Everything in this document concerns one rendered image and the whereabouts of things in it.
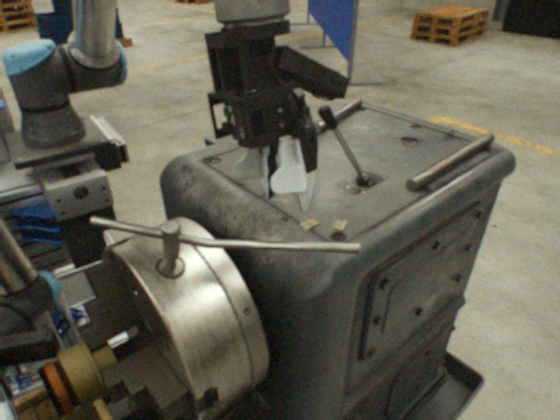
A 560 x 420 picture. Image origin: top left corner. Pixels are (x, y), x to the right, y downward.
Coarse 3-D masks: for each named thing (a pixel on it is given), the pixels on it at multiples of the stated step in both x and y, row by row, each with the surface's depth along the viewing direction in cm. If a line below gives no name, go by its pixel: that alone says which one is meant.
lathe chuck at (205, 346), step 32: (128, 256) 59; (160, 256) 59; (192, 256) 60; (128, 288) 63; (160, 288) 55; (192, 288) 57; (160, 320) 55; (192, 320) 55; (224, 320) 57; (160, 352) 62; (192, 352) 54; (224, 352) 57; (192, 384) 55; (224, 384) 58; (192, 416) 61
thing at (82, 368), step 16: (64, 352) 60; (80, 352) 59; (96, 352) 61; (112, 352) 61; (48, 368) 58; (64, 368) 57; (80, 368) 58; (96, 368) 58; (48, 384) 56; (64, 384) 57; (80, 384) 57; (96, 384) 58; (64, 400) 56; (80, 400) 57
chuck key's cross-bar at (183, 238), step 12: (96, 216) 53; (120, 228) 52; (132, 228) 53; (144, 228) 53; (156, 228) 53; (180, 240) 53; (192, 240) 53; (204, 240) 53; (216, 240) 53; (228, 240) 53; (240, 240) 53; (252, 240) 53; (336, 252) 51; (348, 252) 51
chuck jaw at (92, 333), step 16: (112, 256) 64; (96, 272) 61; (112, 272) 62; (96, 288) 61; (112, 288) 62; (96, 304) 61; (112, 304) 62; (128, 304) 63; (96, 320) 61; (112, 320) 62; (128, 320) 63; (80, 336) 63; (96, 336) 61; (112, 336) 62
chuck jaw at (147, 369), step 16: (144, 352) 62; (112, 368) 60; (128, 368) 60; (144, 368) 60; (160, 368) 60; (112, 384) 58; (128, 384) 58; (144, 384) 58; (160, 384) 58; (176, 384) 58; (112, 400) 59; (144, 400) 59; (160, 400) 56; (176, 400) 56; (192, 400) 58; (208, 400) 59; (160, 416) 58; (176, 416) 58
